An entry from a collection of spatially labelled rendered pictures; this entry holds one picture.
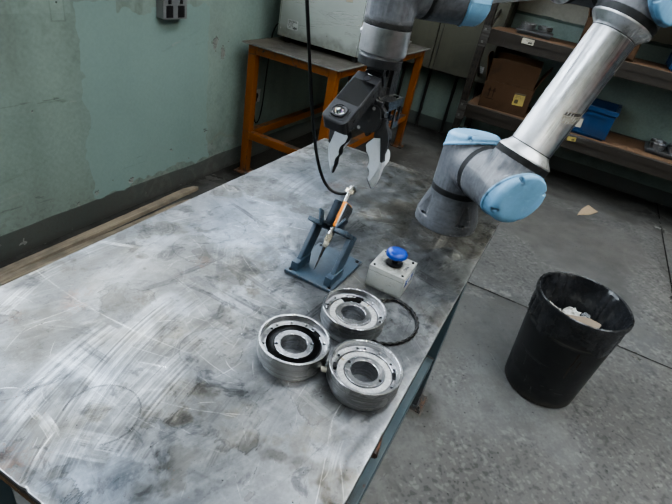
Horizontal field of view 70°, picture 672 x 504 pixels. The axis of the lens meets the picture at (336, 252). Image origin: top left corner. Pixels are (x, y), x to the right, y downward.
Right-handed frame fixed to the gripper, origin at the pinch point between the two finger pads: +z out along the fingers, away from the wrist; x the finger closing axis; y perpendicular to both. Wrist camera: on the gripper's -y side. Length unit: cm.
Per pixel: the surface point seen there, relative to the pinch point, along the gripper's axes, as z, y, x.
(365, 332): 15.1, -17.8, -15.7
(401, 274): 14.2, -0.4, -14.0
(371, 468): 75, 5, -20
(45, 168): 64, 35, 151
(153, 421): 18.5, -46.0, -1.5
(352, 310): 16.8, -12.5, -10.9
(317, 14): 2, 181, 121
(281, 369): 15.8, -31.5, -9.8
